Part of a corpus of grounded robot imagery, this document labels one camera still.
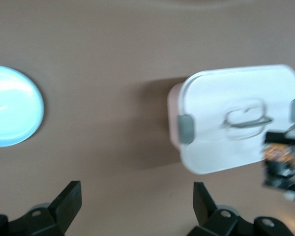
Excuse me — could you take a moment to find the brown table mat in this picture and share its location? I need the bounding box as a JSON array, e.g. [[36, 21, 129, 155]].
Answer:
[[0, 0, 295, 236]]

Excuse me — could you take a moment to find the light blue round plate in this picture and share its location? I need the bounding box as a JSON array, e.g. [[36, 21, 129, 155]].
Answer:
[[0, 65, 45, 148]]

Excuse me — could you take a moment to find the white lidded storage box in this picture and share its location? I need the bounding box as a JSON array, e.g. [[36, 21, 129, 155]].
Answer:
[[167, 64, 295, 176]]

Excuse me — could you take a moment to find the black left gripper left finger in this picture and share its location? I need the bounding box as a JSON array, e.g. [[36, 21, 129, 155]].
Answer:
[[0, 180, 82, 236]]

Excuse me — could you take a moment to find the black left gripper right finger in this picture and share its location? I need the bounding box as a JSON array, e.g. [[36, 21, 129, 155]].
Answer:
[[189, 181, 294, 236]]

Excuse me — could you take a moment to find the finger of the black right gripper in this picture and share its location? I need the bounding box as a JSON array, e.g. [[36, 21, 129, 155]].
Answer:
[[265, 130, 295, 146], [262, 172, 295, 197]]

